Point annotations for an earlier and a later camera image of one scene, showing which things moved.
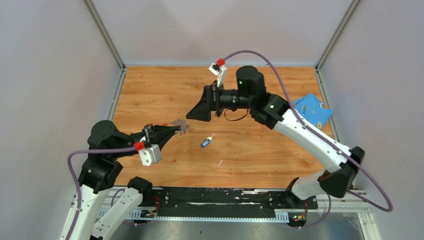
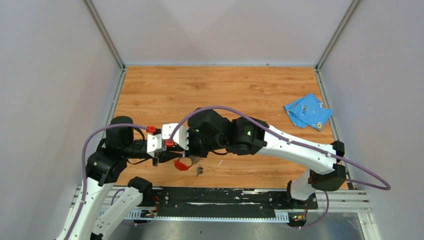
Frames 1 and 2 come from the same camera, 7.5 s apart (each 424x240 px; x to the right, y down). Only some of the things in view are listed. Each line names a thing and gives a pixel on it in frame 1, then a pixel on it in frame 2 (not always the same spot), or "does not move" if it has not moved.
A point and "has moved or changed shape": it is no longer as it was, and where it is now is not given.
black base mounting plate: x=212 y=202 does not move
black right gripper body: x=228 y=99 -> x=199 y=148
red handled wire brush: x=184 y=125 has moved or changed shape
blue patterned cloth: x=313 y=110 does not move
